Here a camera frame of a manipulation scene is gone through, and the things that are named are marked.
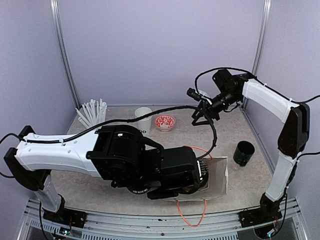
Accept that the white paper takeout bag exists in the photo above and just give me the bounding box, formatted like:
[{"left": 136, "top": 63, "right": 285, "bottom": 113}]
[{"left": 170, "top": 155, "right": 229, "bottom": 228}]

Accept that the aluminium corner post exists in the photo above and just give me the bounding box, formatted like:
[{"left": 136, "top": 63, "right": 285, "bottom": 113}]
[
  {"left": 49, "top": 0, "right": 81, "bottom": 108},
  {"left": 252, "top": 0, "right": 272, "bottom": 75}
]

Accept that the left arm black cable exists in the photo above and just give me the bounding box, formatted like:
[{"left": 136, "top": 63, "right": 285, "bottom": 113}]
[{"left": 0, "top": 104, "right": 218, "bottom": 178}]

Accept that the stack of white paper cups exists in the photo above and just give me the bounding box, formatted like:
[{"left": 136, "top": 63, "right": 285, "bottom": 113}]
[{"left": 134, "top": 107, "right": 152, "bottom": 136}]

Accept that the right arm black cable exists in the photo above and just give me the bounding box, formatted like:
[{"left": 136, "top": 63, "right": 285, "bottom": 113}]
[{"left": 194, "top": 67, "right": 320, "bottom": 106}]

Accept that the aluminium front rail frame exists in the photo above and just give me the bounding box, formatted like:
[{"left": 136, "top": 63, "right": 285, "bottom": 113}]
[{"left": 17, "top": 199, "right": 311, "bottom": 240}]

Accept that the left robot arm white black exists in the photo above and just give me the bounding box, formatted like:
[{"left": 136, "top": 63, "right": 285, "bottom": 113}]
[{"left": 4, "top": 125, "right": 205, "bottom": 223}]

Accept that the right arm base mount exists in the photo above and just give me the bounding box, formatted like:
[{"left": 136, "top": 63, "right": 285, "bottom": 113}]
[{"left": 238, "top": 198, "right": 282, "bottom": 228}]

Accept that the cup holding white straws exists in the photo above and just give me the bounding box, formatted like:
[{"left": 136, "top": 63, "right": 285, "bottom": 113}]
[{"left": 75, "top": 98, "right": 108, "bottom": 129}]

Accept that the dark green mug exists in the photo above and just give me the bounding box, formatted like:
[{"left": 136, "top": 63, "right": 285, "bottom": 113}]
[{"left": 233, "top": 140, "right": 255, "bottom": 167}]

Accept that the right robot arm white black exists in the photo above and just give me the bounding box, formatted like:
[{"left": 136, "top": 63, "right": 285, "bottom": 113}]
[{"left": 186, "top": 67, "right": 310, "bottom": 222}]

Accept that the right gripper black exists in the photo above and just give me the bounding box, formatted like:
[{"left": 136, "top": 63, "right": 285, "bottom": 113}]
[{"left": 193, "top": 88, "right": 242, "bottom": 125}]

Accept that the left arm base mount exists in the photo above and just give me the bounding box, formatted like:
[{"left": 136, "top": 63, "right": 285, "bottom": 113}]
[{"left": 43, "top": 196, "right": 87, "bottom": 229}]

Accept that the left aluminium corner post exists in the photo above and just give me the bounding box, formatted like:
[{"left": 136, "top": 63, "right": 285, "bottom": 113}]
[{"left": 49, "top": 0, "right": 81, "bottom": 108}]

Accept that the right aluminium corner post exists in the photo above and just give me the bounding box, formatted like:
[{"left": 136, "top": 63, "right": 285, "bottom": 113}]
[{"left": 252, "top": 0, "right": 272, "bottom": 75}]

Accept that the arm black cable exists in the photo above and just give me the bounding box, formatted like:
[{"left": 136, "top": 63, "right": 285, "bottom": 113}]
[
  {"left": 194, "top": 67, "right": 320, "bottom": 106},
  {"left": 0, "top": 104, "right": 218, "bottom": 178}
]

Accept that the red white patterned bowl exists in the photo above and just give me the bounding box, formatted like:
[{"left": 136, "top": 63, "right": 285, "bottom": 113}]
[{"left": 155, "top": 114, "right": 177, "bottom": 131}]

